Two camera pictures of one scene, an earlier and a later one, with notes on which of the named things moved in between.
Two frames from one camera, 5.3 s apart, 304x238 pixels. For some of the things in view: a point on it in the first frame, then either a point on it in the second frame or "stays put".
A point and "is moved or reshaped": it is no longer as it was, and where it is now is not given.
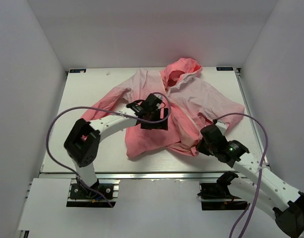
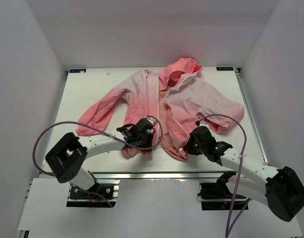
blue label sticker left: x=77 y=70 stays put
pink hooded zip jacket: x=192 y=105 is moved or reshaped
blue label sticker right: x=224 y=68 stays put
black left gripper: x=163 y=127 → x=150 y=135
